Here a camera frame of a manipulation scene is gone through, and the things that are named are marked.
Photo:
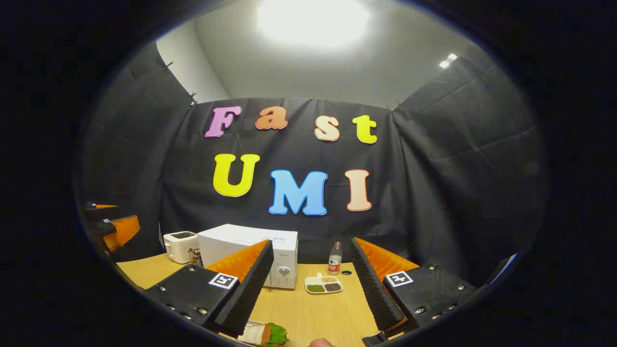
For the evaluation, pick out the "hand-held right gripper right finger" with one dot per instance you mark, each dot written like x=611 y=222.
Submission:
x=373 y=284

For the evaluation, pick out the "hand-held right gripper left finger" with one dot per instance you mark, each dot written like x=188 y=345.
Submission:
x=250 y=289

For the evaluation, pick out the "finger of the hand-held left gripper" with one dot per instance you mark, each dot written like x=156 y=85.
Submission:
x=103 y=206
x=123 y=229

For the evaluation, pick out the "sandwich with green lettuce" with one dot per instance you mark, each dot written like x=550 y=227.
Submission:
x=270 y=333

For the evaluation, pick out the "white microwave oven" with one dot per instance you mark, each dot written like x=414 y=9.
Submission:
x=231 y=241

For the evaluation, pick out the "white rectangular tray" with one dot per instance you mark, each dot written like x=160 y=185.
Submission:
x=256 y=322

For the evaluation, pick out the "clear bottle with red label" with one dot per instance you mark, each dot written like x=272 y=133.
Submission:
x=335 y=262

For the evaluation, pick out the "white divided dish of beans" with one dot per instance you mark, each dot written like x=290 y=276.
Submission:
x=323 y=286

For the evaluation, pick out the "white toaster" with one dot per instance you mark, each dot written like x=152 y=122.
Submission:
x=179 y=246

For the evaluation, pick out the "small ceiling lights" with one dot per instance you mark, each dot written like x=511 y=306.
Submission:
x=446 y=62

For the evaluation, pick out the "large ceiling light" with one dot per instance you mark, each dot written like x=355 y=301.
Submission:
x=313 y=21

